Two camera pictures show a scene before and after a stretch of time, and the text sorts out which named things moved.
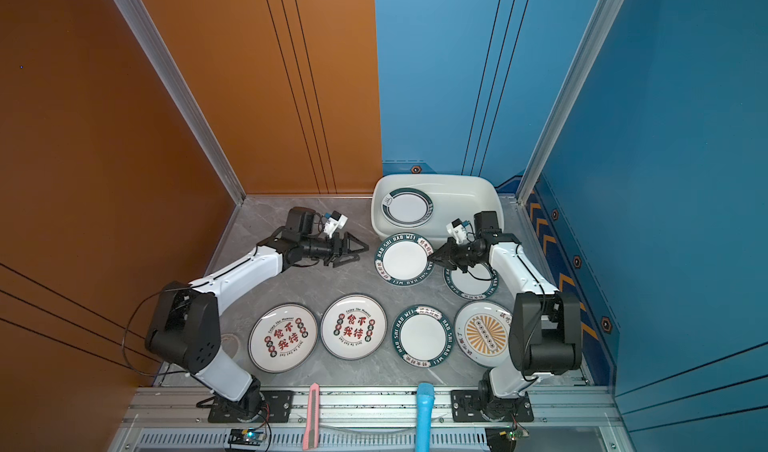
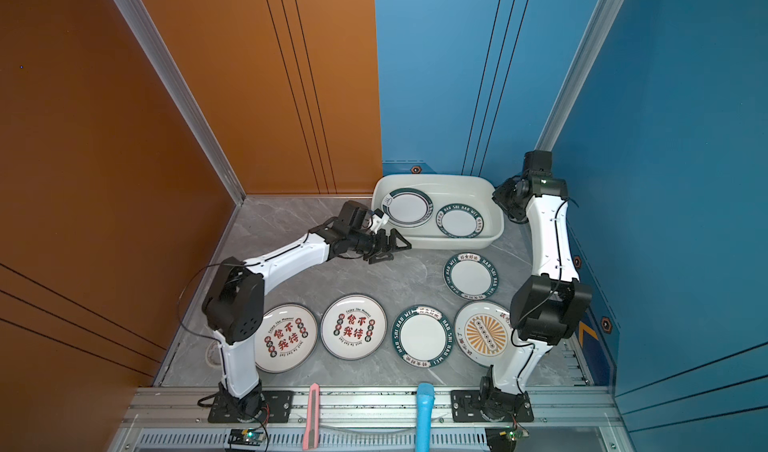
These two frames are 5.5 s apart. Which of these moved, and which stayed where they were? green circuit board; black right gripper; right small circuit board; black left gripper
Moved: black left gripper; black right gripper
Stayed: right small circuit board; green circuit board
